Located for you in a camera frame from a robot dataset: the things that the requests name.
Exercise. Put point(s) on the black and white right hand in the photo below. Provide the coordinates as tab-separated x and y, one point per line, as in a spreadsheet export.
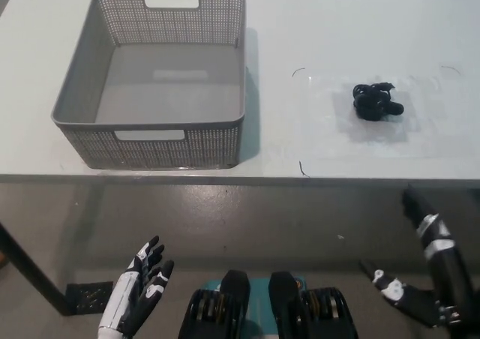
410	301

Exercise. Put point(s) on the white and black left hand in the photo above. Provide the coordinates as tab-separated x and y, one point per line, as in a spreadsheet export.
123	297

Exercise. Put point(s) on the black table foot plate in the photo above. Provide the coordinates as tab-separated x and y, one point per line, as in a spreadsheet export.
92	297

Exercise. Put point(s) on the silver left robot wrist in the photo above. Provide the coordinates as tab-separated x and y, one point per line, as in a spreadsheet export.
104	333

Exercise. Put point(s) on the black metal table leg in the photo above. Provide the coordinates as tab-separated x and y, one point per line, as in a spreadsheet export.
33	271

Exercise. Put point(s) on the grey perforated plastic basket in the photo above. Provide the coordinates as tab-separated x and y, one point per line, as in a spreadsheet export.
165	91

